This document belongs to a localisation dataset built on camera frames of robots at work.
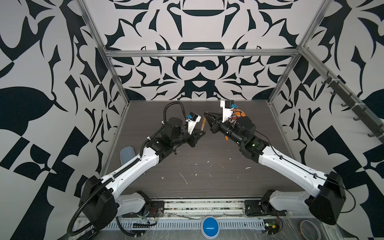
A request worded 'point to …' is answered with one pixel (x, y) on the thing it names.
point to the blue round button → (210, 227)
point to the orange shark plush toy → (236, 113)
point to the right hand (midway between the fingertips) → (205, 114)
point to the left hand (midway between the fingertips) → (204, 127)
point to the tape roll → (309, 230)
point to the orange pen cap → (204, 120)
